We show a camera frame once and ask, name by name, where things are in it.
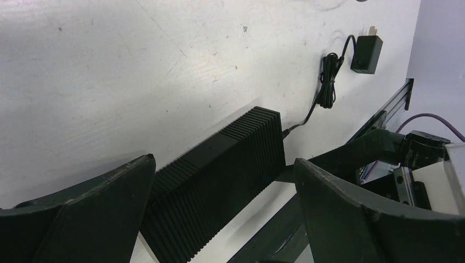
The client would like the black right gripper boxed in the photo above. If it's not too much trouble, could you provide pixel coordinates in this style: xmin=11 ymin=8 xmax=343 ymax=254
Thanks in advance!
xmin=276 ymin=128 xmax=453 ymax=211

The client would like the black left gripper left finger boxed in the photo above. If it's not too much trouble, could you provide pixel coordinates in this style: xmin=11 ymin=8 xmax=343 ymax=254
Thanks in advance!
xmin=1 ymin=154 xmax=156 ymax=262

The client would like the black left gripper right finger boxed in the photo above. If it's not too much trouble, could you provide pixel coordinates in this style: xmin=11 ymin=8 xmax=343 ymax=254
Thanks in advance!
xmin=293 ymin=158 xmax=464 ymax=262

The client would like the ribbed black network switch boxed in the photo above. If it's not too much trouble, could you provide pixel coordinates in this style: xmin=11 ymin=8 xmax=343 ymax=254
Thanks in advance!
xmin=140 ymin=107 xmax=286 ymax=262

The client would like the small black wall plug adapter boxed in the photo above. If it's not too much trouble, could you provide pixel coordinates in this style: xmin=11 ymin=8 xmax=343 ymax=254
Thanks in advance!
xmin=350 ymin=26 xmax=383 ymax=75

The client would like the short black adapter cable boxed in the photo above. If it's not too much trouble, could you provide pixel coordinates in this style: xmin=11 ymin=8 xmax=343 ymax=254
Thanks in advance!
xmin=282 ymin=34 xmax=359 ymax=139

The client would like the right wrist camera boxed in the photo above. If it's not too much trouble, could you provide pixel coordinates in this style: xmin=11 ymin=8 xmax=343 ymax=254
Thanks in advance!
xmin=413 ymin=142 xmax=464 ymax=216

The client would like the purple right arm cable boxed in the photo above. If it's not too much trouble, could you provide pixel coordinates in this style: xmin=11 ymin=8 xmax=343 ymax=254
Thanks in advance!
xmin=395 ymin=113 xmax=465 ymax=143

